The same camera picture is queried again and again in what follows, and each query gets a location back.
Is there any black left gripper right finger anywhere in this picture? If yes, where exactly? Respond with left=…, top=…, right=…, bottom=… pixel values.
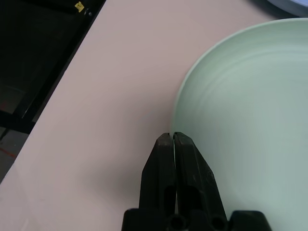
left=174, top=131, right=229, bottom=220

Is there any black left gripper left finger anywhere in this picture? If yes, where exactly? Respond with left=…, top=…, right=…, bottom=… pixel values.
left=139, top=132, right=178, bottom=216

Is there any green plate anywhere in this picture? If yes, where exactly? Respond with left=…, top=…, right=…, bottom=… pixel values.
left=170, top=18, right=308, bottom=231

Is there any side desk with black frame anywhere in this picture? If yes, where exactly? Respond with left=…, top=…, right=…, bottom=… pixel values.
left=0, top=0, right=107, bottom=134

